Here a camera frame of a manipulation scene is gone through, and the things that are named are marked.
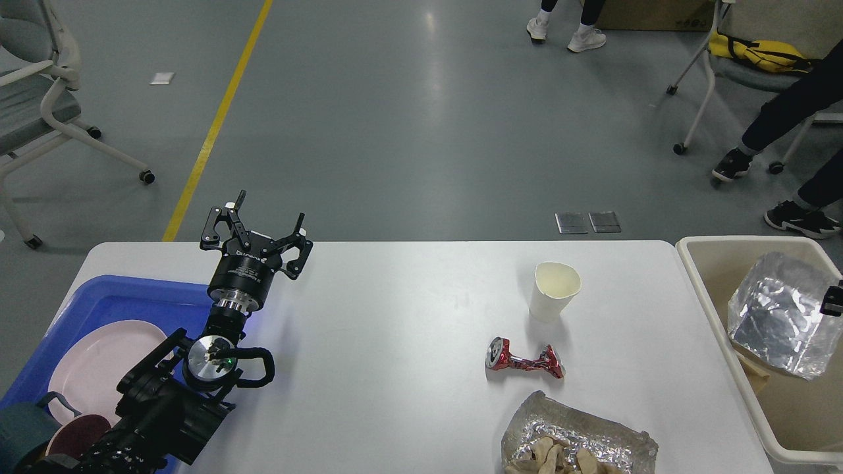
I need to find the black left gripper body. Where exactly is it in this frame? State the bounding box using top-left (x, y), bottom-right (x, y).
top-left (207, 240), bottom-right (283, 310)

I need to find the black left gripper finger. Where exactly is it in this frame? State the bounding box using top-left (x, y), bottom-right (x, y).
top-left (261, 213), bottom-right (313, 281)
top-left (200, 190), bottom-right (269, 259)

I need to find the silver foil bag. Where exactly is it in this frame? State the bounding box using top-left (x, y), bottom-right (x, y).
top-left (726, 251), bottom-right (841, 381)

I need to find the pink plate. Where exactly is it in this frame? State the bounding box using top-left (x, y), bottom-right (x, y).
top-left (47, 320), bottom-right (166, 425)

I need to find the crushed red soda can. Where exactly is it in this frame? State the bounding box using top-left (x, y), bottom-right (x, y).
top-left (484, 336), bottom-right (566, 380)

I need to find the pink mug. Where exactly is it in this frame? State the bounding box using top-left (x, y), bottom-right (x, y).
top-left (45, 414), bottom-right (112, 461)

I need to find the white paper cup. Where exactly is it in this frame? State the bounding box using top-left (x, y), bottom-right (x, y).
top-left (529, 261), bottom-right (582, 322)

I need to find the dark teal mug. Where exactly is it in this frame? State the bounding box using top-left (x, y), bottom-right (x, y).
top-left (1, 391), bottom-right (82, 473)

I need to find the aluminium foil front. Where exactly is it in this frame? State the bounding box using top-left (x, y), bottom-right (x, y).
top-left (501, 390), bottom-right (659, 473)

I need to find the brown paper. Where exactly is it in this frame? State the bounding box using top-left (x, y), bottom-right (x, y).
top-left (504, 437), bottom-right (623, 473)

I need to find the brown paper bag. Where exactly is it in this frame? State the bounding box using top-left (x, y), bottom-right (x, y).
top-left (736, 350), bottom-right (771, 396)

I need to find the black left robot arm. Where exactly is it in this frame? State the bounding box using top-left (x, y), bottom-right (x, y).
top-left (23, 191), bottom-right (313, 473)

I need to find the person in black sneakers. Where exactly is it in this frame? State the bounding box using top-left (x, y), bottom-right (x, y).
top-left (711, 42), bottom-right (842, 240)

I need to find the white plastic bin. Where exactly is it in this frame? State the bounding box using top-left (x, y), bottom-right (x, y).
top-left (676, 235), bottom-right (842, 473)

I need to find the blue plastic tray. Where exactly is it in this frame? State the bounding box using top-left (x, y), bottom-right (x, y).
top-left (0, 275), bottom-right (218, 474)

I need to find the right metal floor plate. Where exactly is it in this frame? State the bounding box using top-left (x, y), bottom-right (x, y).
top-left (588, 212), bottom-right (622, 233)

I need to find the metal floor plate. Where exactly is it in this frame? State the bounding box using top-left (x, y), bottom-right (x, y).
top-left (556, 212), bottom-right (588, 235)
top-left (588, 212), bottom-right (622, 233)

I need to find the grey office chair left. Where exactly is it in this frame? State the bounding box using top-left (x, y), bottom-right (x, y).
top-left (1, 1), bottom-right (155, 250)

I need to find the yellow backpack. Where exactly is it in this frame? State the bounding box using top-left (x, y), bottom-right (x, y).
top-left (707, 31), bottom-right (822, 73)

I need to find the left metal floor plate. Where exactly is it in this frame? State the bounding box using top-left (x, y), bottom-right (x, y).
top-left (556, 212), bottom-right (588, 235)

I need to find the grey chair right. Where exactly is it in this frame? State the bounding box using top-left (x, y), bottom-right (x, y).
top-left (666, 1), bottom-right (842, 155)

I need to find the cardboard box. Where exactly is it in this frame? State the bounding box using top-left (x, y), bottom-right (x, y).
top-left (596, 1), bottom-right (715, 31)

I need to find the person in white sneakers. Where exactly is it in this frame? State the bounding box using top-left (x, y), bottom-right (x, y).
top-left (525, 1), bottom-right (607, 53)

